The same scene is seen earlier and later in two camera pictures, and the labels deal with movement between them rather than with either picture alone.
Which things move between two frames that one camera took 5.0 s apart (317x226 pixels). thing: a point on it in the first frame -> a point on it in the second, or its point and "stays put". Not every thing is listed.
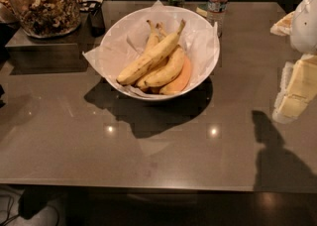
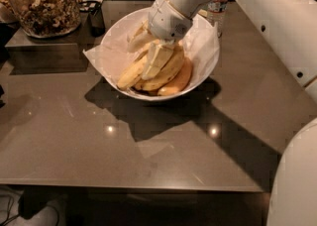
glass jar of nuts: (47, 4) stays put
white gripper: (305, 27) -> (165, 20)
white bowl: (159, 52) stays put
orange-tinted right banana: (180, 83) stays put
